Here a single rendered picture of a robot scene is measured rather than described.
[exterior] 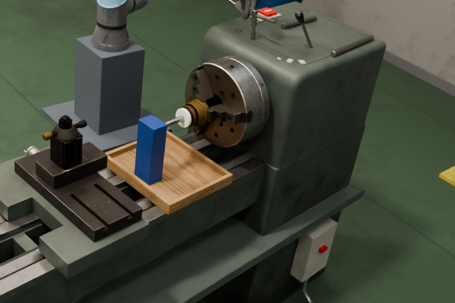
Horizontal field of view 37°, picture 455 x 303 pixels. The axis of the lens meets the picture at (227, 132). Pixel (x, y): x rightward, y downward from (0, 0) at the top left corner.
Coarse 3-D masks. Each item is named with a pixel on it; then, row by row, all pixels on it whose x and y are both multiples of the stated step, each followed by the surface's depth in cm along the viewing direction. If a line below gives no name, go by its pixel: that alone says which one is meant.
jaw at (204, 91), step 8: (200, 72) 242; (192, 80) 244; (200, 80) 242; (208, 80) 244; (192, 88) 242; (200, 88) 241; (208, 88) 243; (192, 96) 240; (200, 96) 240; (208, 96) 243
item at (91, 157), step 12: (84, 144) 225; (48, 156) 216; (84, 156) 219; (96, 156) 220; (36, 168) 214; (48, 168) 211; (60, 168) 212; (72, 168) 213; (84, 168) 216; (96, 168) 220; (48, 180) 211; (60, 180) 211; (72, 180) 215
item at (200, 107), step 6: (192, 102) 238; (198, 102) 238; (186, 108) 235; (192, 108) 235; (198, 108) 236; (204, 108) 237; (192, 114) 234; (198, 114) 235; (204, 114) 237; (192, 120) 234; (198, 120) 236; (204, 120) 239
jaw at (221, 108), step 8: (208, 112) 237; (216, 112) 237; (224, 112) 237; (232, 112) 236; (240, 112) 236; (208, 120) 238; (216, 120) 238; (224, 120) 238; (232, 120) 236; (240, 120) 238; (248, 120) 239
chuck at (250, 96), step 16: (208, 64) 242; (224, 64) 240; (240, 64) 242; (224, 80) 238; (240, 80) 236; (224, 96) 241; (240, 96) 235; (256, 96) 238; (256, 112) 239; (208, 128) 252; (224, 128) 246; (240, 128) 240; (256, 128) 244; (224, 144) 248
